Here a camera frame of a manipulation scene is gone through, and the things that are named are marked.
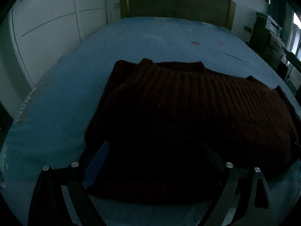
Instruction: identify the dark red knitted garment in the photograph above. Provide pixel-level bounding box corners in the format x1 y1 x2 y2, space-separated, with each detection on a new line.
85 59 300 204

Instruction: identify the blue bed sheet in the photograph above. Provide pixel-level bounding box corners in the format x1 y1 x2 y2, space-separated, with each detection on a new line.
1 17 300 225

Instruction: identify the cluttered dark shelf unit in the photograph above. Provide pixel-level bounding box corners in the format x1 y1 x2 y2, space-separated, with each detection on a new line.
249 12 300 91

